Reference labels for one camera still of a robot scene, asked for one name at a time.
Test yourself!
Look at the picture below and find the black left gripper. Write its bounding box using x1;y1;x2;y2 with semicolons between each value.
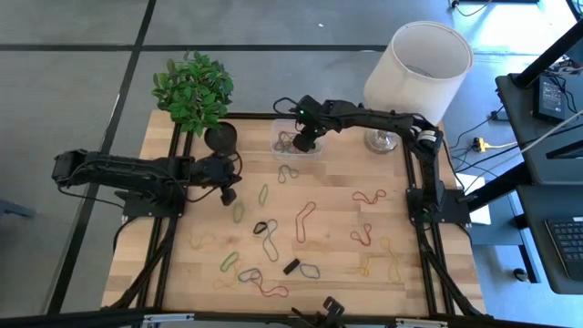
193;154;242;206

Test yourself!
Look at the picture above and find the yellow rubber band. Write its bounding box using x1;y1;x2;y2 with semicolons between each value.
354;255;375;278
379;236;403;283
188;230;217;251
211;268;243;292

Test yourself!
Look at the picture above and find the blue rubber band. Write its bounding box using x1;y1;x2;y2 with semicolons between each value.
238;267;263;283
299;262;322;281

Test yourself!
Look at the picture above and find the clear plastic bin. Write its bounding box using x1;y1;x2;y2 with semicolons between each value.
269;118;325;161

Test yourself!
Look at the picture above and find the green artificial plant black pot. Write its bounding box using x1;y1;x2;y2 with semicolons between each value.
151;50;240;158

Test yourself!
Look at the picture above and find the white shade silver table lamp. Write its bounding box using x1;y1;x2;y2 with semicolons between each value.
363;20;475;155

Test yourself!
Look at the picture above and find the white paper sheet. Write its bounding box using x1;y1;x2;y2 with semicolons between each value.
455;172;493;227

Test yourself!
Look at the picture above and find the black desk support beam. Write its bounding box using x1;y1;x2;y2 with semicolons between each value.
457;161;525;213

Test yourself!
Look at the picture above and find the grey chair leg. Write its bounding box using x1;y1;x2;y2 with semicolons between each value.
0;199;36;220

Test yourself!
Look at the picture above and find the black device box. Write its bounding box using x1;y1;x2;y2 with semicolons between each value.
532;75;570;123

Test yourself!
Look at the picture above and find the black stand pole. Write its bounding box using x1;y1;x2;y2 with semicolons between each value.
512;20;583;88

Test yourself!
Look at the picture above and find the black desk with keyboard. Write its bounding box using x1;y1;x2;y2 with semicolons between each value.
514;184;583;295

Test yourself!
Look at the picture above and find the black keyboard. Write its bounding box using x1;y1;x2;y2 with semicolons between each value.
544;217;583;283

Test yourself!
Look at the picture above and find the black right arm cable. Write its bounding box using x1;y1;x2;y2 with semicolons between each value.
272;96;302;116

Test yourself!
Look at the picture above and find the black aluminium frame rail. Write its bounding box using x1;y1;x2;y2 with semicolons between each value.
0;308;583;328
136;122;182;309
412;131;456;316
222;112;375;122
154;130;195;309
399;131;438;316

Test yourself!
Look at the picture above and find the silver aluminium bracket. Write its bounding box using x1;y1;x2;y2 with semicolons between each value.
394;317;450;328
142;313;196;325

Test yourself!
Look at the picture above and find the black diagonal frame strut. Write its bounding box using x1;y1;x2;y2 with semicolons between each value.
108;236;177;311
418;234;486;318

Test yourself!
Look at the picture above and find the white cable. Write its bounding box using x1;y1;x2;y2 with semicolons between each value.
486;108;583;151

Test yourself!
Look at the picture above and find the black cable with plug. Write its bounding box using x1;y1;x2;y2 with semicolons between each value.
449;0;494;18

